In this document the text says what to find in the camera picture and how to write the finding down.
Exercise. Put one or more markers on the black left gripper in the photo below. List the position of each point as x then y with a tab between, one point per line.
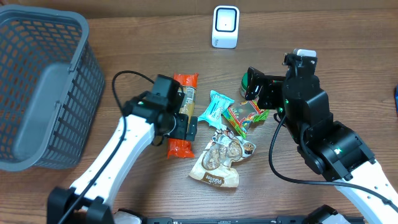
181	133

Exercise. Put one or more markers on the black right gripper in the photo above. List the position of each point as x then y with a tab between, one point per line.
267	81

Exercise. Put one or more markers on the orange pasta packet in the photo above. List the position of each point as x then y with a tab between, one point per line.
181	148

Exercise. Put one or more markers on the green candy bag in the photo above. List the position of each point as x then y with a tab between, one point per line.
242	115

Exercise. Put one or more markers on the teal wipes packet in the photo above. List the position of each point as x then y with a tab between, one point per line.
212	115

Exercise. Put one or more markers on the white brown cookie bag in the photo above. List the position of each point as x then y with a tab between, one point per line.
214	164

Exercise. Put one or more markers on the green capped bottle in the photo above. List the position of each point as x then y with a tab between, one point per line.
244	85

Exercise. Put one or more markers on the blue packet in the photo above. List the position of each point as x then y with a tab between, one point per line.
396	98

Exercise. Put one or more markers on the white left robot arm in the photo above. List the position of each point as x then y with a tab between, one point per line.
144	117

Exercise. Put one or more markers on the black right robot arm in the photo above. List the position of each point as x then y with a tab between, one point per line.
328	147

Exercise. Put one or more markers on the white barcode scanner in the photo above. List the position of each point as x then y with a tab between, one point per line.
225	27

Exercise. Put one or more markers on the grey plastic basket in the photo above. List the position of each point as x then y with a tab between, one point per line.
51	86

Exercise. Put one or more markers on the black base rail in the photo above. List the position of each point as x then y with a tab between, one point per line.
277	220

